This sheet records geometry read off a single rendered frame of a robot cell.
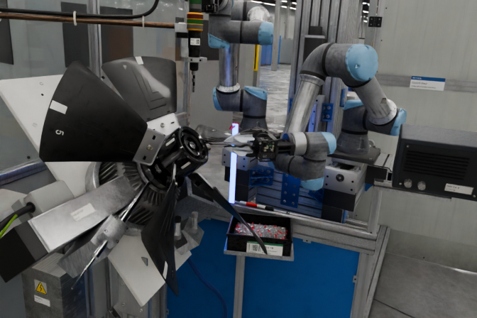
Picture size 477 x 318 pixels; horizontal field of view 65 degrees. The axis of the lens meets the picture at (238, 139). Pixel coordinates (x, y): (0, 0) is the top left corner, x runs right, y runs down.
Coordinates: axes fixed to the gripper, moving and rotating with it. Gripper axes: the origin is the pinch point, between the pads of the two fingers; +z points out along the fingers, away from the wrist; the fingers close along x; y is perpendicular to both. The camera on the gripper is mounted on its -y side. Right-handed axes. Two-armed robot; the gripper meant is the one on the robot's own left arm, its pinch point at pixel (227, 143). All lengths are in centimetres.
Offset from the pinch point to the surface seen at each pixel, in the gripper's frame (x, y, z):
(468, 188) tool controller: 6, 26, -70
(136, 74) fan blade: -19.3, -8.0, 26.9
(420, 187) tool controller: 9, 20, -59
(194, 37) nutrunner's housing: -31.9, 2.4, 12.0
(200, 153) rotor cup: -3.5, 15.1, 11.4
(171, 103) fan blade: -12.9, 0.7, 17.6
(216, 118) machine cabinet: 134, -432, -98
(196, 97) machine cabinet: 96, -411, -62
